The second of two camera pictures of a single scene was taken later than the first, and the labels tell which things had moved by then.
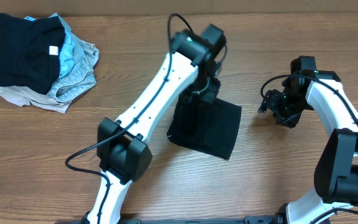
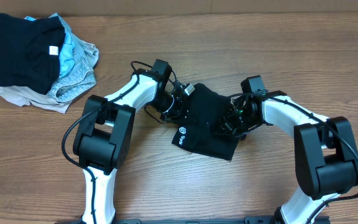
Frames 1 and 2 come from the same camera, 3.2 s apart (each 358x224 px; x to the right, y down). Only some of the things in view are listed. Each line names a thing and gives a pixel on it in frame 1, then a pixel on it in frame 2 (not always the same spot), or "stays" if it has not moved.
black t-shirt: [209, 127] stays
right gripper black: [272, 104] → [226, 120]
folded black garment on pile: [29, 50] stays
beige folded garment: [22, 96] stays
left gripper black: [192, 106] → [184, 108]
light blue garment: [67, 55] stays
